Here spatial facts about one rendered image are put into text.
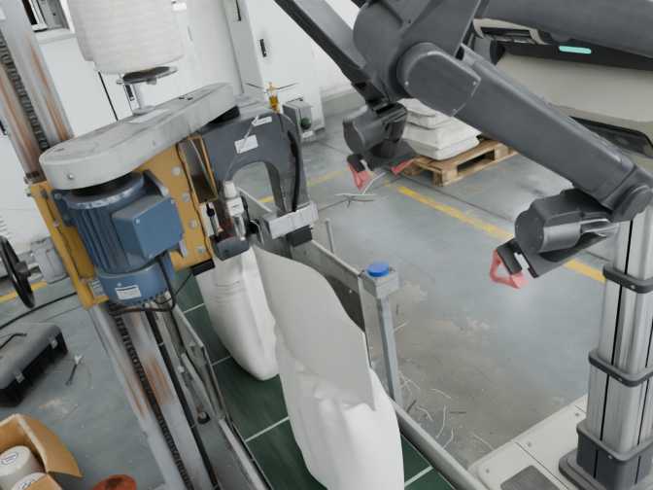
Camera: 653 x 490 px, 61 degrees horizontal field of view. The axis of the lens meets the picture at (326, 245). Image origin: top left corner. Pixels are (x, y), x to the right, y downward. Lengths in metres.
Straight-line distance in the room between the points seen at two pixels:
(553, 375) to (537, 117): 1.96
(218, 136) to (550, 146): 0.88
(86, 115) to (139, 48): 3.00
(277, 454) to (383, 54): 1.45
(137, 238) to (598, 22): 0.80
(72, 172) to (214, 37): 4.58
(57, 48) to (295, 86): 2.16
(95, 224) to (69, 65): 2.93
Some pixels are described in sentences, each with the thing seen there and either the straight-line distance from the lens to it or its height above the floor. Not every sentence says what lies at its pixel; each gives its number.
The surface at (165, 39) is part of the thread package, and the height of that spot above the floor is 1.57.
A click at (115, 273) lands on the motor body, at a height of 1.17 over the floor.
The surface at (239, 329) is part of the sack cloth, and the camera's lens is 1.89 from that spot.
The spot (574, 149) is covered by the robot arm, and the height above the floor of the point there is 1.44.
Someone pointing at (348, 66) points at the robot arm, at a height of 1.47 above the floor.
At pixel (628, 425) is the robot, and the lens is 1.59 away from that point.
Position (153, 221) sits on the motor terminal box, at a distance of 1.08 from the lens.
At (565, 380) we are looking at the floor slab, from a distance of 2.47.
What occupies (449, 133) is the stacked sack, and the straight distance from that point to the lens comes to 4.04.
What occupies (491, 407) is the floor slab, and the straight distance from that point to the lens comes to 2.34.
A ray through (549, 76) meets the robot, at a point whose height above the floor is 1.41.
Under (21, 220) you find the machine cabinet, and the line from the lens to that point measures 4.18.
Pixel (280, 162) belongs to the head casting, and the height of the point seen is 1.21.
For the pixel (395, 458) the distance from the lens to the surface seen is 1.37.
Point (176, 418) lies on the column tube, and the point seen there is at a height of 0.56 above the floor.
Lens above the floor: 1.68
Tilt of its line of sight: 29 degrees down
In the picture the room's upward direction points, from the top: 11 degrees counter-clockwise
